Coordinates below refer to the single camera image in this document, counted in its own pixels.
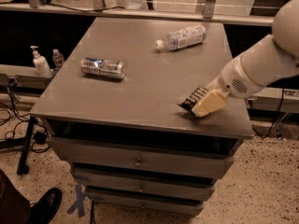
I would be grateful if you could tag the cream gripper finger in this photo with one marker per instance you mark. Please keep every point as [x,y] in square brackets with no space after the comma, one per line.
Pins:
[213,101]

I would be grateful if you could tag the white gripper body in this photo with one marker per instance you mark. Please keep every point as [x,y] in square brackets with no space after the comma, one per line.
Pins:
[233,79]

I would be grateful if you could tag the black rxbar chocolate wrapper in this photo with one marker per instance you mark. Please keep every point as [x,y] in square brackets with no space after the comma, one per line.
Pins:
[197,95]

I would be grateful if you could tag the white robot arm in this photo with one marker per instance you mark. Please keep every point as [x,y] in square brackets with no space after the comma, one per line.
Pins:
[272,58]

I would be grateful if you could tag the clear plastic water bottle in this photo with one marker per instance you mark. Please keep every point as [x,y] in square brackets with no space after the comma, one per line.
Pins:
[182,38]

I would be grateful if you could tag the small clear bottle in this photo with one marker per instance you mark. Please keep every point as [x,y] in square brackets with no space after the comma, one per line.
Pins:
[58,58]

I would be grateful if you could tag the white pump soap bottle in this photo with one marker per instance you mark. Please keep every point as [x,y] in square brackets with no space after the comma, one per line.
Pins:
[40,63]

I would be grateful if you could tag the grey drawer cabinet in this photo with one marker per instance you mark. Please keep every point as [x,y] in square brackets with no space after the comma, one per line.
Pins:
[128,141]

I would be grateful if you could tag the crushed silver drink can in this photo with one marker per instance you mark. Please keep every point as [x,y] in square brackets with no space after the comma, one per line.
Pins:
[103,68]

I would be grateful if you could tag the blue tape cross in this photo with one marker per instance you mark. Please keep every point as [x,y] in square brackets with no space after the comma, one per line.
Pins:
[78,204]

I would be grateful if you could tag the black stand leg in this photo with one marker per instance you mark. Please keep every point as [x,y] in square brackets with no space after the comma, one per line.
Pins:
[23,168]

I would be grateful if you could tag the black leather shoe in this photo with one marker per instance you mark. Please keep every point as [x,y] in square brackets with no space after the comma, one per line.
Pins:
[46,208]

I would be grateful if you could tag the brown trouser leg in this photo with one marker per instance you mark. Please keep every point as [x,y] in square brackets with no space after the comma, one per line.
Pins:
[14,207]

